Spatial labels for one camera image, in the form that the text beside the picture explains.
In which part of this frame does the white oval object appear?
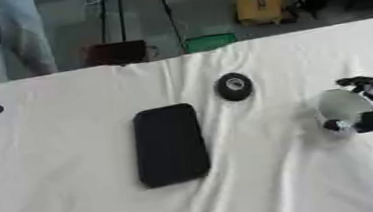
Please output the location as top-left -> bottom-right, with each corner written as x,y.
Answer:
312,84 -> 373,141

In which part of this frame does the green box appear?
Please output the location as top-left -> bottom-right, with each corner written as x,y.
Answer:
180,31 -> 240,55

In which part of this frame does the person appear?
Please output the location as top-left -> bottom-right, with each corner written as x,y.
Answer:
0,0 -> 60,83

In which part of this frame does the yellow bag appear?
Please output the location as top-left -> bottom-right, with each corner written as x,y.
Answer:
234,0 -> 296,29

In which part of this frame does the black round disc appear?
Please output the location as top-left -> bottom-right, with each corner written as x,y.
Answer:
212,69 -> 256,105

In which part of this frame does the black tripod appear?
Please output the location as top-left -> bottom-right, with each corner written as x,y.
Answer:
93,0 -> 187,63

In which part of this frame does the black smartphone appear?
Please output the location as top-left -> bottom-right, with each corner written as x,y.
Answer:
129,100 -> 215,191

